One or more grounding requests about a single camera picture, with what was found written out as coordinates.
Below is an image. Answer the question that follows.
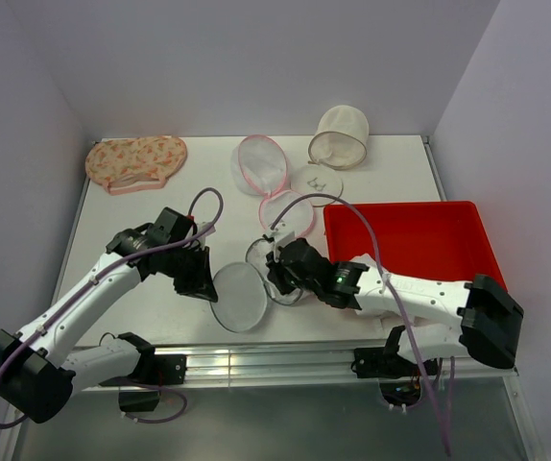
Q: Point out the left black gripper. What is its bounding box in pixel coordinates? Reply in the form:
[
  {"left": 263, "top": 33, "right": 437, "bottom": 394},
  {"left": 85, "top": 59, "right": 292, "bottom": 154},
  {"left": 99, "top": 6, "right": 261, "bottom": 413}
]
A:
[{"left": 162, "top": 245, "right": 218, "bottom": 302}]

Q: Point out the grey-trimmed white mesh laundry bag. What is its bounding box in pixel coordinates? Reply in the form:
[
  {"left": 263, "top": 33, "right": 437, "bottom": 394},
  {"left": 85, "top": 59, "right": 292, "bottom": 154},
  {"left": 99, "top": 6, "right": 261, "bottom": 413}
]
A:
[{"left": 210, "top": 237, "right": 304, "bottom": 333}]

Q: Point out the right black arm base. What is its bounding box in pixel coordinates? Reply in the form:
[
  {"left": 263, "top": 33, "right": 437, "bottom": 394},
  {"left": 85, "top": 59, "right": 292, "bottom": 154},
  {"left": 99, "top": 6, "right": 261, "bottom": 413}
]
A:
[{"left": 350, "top": 347, "right": 422, "bottom": 406}]

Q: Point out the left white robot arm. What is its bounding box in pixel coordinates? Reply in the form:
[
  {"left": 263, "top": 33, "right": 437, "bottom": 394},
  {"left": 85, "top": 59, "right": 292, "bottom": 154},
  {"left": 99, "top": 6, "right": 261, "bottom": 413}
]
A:
[{"left": 0, "top": 207, "right": 218, "bottom": 429}]

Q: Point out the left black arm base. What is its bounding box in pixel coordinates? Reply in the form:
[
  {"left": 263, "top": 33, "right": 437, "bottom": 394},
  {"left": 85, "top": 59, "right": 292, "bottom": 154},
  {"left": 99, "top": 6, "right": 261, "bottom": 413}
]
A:
[{"left": 112, "top": 354, "right": 188, "bottom": 415}]

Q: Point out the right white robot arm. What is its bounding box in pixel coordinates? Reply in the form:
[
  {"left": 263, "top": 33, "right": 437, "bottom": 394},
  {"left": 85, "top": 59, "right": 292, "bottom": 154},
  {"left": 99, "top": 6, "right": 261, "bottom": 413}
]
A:
[{"left": 265, "top": 238, "right": 524, "bottom": 375}]

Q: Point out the orange floral laundry bag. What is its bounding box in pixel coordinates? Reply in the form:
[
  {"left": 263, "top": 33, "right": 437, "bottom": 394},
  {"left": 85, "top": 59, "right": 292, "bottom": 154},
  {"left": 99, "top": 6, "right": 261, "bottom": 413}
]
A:
[{"left": 84, "top": 135, "right": 188, "bottom": 196}]

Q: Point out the white bra in tray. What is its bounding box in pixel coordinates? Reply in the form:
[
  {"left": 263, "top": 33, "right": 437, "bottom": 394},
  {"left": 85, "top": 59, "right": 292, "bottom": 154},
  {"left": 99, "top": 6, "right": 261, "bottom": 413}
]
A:
[{"left": 352, "top": 254, "right": 452, "bottom": 333}]

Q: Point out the beige mesh laundry bag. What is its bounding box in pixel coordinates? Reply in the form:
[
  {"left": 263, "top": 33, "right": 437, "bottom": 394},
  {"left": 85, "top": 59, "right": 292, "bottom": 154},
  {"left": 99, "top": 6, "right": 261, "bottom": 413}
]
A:
[{"left": 290, "top": 105, "right": 370, "bottom": 197}]

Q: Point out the red plastic tray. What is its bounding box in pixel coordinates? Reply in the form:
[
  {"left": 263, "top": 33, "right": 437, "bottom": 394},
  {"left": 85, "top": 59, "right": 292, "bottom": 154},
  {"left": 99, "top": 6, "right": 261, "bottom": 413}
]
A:
[{"left": 323, "top": 201, "right": 507, "bottom": 289}]

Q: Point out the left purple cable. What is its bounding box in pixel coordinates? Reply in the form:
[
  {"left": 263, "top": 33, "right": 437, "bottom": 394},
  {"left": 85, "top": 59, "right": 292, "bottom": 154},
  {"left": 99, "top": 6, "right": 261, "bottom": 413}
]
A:
[{"left": 0, "top": 187, "right": 224, "bottom": 429}]

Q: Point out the purple cable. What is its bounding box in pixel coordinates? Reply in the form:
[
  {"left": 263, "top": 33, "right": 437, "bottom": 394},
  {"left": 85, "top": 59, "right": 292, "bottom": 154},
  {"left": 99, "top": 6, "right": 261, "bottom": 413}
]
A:
[
  {"left": 269, "top": 192, "right": 452, "bottom": 456},
  {"left": 0, "top": 187, "right": 224, "bottom": 429}
]

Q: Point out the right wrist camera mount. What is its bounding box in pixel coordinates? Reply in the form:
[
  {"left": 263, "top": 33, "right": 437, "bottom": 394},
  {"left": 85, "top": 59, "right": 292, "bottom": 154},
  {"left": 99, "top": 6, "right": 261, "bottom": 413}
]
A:
[{"left": 263, "top": 230, "right": 296, "bottom": 249}]

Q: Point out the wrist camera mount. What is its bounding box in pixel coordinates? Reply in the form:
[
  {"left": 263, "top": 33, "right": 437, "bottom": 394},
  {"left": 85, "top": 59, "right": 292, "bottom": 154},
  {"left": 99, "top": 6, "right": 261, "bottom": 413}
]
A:
[
  {"left": 187, "top": 216, "right": 216, "bottom": 246},
  {"left": 263, "top": 230, "right": 296, "bottom": 249}
]

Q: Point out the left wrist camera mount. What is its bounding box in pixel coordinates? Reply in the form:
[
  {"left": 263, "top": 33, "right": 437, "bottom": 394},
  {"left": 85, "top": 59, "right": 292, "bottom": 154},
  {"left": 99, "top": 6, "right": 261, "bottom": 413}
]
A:
[{"left": 187, "top": 216, "right": 216, "bottom": 246}]

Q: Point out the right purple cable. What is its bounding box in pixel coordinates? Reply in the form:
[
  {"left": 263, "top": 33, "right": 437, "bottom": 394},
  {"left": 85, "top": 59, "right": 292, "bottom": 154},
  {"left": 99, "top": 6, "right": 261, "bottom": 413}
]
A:
[{"left": 269, "top": 192, "right": 452, "bottom": 456}]

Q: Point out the aluminium mounting rail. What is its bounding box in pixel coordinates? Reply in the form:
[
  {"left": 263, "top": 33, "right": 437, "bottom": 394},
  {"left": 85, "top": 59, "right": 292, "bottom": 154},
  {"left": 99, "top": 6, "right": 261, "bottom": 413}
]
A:
[{"left": 13, "top": 338, "right": 519, "bottom": 395}]

